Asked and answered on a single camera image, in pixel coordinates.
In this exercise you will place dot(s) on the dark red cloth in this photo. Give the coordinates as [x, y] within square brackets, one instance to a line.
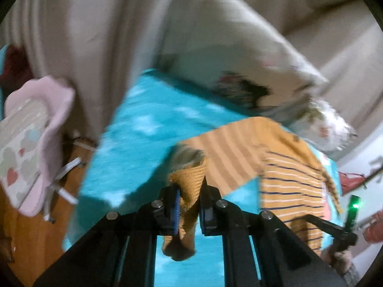
[15, 65]

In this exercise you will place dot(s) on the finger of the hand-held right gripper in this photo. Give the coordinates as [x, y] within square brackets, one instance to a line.
[323, 223]

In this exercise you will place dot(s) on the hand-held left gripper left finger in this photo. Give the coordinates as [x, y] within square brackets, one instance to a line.
[176, 213]

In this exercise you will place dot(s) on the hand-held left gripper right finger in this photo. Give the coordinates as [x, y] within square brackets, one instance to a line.
[205, 215]

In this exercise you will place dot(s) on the teal printed blanket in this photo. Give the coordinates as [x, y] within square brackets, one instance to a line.
[149, 143]

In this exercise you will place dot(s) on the floral print pillow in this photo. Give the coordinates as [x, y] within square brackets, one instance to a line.
[224, 44]

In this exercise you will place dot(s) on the wooden chair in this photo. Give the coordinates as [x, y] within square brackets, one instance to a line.
[30, 245]

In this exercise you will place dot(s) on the pink cushioned chair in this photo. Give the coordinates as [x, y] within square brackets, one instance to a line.
[54, 104]

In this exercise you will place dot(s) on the person's right hand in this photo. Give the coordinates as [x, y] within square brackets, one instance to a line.
[338, 260]

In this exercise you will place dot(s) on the orange striped small garment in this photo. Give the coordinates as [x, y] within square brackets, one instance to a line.
[239, 155]

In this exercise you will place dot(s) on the red bag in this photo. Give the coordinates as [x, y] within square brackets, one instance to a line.
[351, 183]
[374, 225]

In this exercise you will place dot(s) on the leaf print pillow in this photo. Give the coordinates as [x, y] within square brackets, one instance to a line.
[326, 125]

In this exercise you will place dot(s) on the beige curtain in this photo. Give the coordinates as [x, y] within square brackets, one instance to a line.
[89, 36]

